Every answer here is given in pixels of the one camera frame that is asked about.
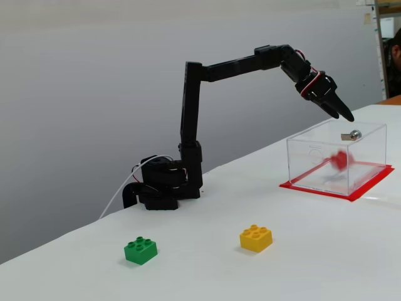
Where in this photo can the red lego brick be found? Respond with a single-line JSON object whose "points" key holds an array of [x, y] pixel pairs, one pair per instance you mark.
{"points": [[340, 160]]}

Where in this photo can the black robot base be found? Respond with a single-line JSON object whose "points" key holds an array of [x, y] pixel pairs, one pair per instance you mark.
{"points": [[158, 178]]}

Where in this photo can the red tape frame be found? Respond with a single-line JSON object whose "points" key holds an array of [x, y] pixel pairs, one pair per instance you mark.
{"points": [[369, 188]]}

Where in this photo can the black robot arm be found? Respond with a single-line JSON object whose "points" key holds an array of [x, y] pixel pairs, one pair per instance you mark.
{"points": [[191, 109]]}

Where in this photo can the black table clamp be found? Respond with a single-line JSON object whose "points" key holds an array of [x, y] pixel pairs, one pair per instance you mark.
{"points": [[128, 194]]}

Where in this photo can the person in dark clothes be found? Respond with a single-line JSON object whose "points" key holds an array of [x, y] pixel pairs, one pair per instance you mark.
{"points": [[395, 62]]}

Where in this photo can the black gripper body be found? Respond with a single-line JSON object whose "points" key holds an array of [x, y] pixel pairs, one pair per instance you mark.
{"points": [[322, 88]]}

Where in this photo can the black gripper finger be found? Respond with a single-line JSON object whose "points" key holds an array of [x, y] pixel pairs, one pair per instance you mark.
{"points": [[329, 108], [343, 108]]}

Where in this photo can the transparent plastic box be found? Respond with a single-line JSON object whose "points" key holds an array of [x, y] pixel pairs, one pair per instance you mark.
{"points": [[300, 163]]}

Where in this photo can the yellow lego brick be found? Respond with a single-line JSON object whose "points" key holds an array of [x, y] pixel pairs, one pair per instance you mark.
{"points": [[255, 239]]}

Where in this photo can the yellow sticky note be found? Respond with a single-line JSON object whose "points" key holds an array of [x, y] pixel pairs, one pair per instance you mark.
{"points": [[366, 19]]}

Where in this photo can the beige shelf post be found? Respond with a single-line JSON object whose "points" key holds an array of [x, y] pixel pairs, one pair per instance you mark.
{"points": [[379, 47]]}

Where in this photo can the brown wooden desk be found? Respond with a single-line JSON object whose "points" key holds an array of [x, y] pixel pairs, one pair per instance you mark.
{"points": [[391, 100]]}

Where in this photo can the green lego brick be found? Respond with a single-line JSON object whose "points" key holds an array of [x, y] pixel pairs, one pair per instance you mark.
{"points": [[141, 252]]}

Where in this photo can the silver box lock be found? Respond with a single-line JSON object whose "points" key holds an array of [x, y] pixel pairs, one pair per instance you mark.
{"points": [[354, 135]]}

